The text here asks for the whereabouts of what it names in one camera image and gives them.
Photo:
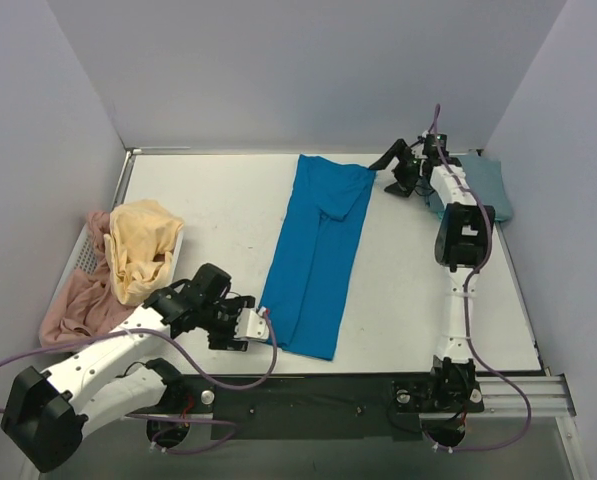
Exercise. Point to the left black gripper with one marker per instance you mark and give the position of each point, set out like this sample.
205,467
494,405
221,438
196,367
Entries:
226,325

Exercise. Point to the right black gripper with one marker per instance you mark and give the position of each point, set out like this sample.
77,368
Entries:
408,170

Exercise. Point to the bright blue t shirt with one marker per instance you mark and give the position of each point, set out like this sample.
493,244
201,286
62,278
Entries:
308,280

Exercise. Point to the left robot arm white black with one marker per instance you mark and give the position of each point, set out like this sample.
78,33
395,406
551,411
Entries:
50,412

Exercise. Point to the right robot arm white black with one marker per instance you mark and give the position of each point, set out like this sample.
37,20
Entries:
462,247

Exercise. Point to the folded grey-blue t shirt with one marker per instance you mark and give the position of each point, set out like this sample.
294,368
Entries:
484,176

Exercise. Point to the pale yellow t shirt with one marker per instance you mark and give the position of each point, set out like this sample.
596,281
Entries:
139,249

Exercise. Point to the dusty pink t shirt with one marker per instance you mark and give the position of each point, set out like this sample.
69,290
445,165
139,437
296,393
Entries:
78,310

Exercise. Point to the white perforated plastic basket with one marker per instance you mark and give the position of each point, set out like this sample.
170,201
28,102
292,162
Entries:
90,250

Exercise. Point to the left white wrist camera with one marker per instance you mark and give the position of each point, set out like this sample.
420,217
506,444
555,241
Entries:
251,325

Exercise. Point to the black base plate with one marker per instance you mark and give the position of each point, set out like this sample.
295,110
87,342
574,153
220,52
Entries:
316,407

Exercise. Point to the aluminium rail frame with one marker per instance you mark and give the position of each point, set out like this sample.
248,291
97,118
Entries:
528,395

